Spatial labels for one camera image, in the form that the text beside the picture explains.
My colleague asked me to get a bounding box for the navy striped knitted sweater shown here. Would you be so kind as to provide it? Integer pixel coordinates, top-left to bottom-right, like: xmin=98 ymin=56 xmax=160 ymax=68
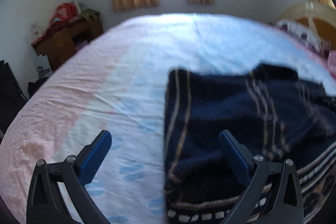
xmin=163 ymin=64 xmax=335 ymax=223

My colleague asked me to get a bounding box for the brown wooden desk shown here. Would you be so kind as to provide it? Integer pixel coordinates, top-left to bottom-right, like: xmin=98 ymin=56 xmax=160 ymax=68
xmin=31 ymin=13 xmax=103 ymax=72

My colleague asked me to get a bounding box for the cream and orange headboard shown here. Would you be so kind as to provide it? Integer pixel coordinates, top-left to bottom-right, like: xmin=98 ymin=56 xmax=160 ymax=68
xmin=278 ymin=1 xmax=336 ymax=51

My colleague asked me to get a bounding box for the white patterned pillow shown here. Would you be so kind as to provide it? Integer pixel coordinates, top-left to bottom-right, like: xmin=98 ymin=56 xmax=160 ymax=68
xmin=274 ymin=19 xmax=325 ymax=54

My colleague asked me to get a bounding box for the pink and blue bed sheet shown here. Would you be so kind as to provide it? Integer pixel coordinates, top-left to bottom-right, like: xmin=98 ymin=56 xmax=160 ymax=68
xmin=1 ymin=14 xmax=335 ymax=223

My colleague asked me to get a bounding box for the white paper bag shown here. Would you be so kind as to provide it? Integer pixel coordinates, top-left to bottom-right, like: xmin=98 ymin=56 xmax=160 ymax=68
xmin=35 ymin=55 xmax=52 ymax=79

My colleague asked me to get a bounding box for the pink pillow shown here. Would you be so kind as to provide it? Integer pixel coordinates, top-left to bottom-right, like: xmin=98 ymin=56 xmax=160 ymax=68
xmin=327 ymin=51 xmax=336 ymax=77

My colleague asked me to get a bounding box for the red bag on desk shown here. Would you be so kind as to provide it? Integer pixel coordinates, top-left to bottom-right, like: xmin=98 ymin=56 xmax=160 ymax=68
xmin=50 ymin=2 xmax=78 ymax=26

